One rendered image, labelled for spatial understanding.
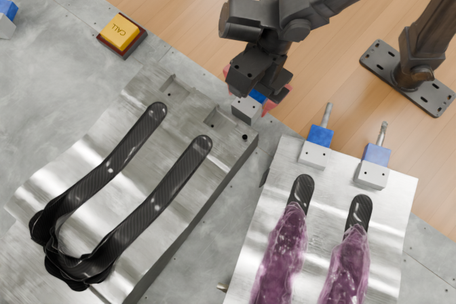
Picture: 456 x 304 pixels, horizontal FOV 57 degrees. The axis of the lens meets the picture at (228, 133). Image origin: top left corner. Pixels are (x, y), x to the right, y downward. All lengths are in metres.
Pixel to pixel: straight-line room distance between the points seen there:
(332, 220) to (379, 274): 0.11
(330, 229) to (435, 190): 0.25
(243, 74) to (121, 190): 0.30
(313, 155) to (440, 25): 0.29
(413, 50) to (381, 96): 0.17
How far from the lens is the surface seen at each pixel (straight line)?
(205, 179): 0.76
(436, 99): 0.96
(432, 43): 0.79
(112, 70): 0.96
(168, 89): 0.84
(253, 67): 0.69
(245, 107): 0.82
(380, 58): 0.96
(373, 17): 1.02
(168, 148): 0.78
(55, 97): 0.98
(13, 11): 1.09
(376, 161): 0.81
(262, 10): 0.68
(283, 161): 0.80
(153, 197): 0.77
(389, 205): 0.82
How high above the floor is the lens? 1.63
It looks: 73 degrees down
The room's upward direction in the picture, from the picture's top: 8 degrees counter-clockwise
